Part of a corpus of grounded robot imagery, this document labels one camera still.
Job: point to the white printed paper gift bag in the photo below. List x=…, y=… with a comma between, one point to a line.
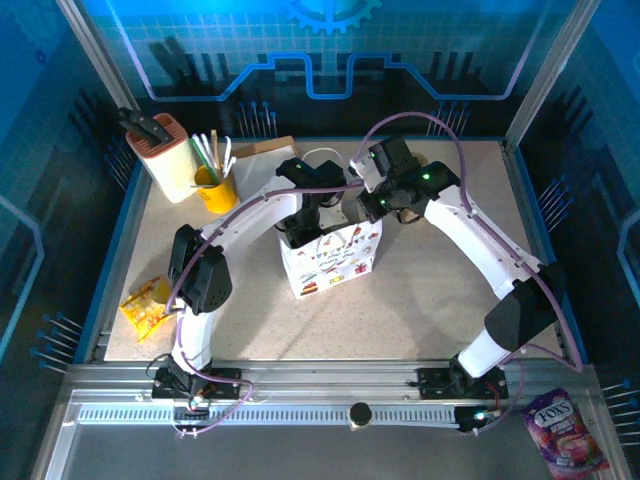
x=330, y=270

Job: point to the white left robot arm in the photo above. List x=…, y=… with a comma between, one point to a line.
x=250, y=210

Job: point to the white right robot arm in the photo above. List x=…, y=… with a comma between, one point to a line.
x=480, y=235

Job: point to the white napkins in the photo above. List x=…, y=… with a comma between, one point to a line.
x=255, y=175

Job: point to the cardboard box of napkins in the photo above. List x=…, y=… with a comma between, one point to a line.
x=265, y=145

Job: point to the yellow mug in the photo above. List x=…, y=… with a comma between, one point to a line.
x=220, y=197

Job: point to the white plastic utensil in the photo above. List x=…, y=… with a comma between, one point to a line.
x=227, y=152
x=232, y=164

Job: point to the wooden stirrer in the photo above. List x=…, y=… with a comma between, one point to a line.
x=215, y=150

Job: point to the cream knife block orange top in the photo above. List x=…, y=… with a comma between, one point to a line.
x=170, y=170

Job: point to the yellow snack packet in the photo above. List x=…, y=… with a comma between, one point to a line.
x=142, y=310

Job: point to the black round knob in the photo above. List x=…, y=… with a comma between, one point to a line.
x=360, y=412

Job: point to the small circuit board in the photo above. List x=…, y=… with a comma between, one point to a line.
x=192, y=406
x=475, y=419

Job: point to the purple Fox's candy bag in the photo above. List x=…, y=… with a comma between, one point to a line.
x=560, y=435

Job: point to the aluminium front rail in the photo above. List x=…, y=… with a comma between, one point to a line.
x=325, y=372

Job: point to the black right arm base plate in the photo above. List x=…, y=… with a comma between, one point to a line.
x=430, y=382

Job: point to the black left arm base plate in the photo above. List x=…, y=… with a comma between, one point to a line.
x=225, y=375

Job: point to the aluminium frame post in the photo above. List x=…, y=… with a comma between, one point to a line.
x=95, y=50
x=550, y=65

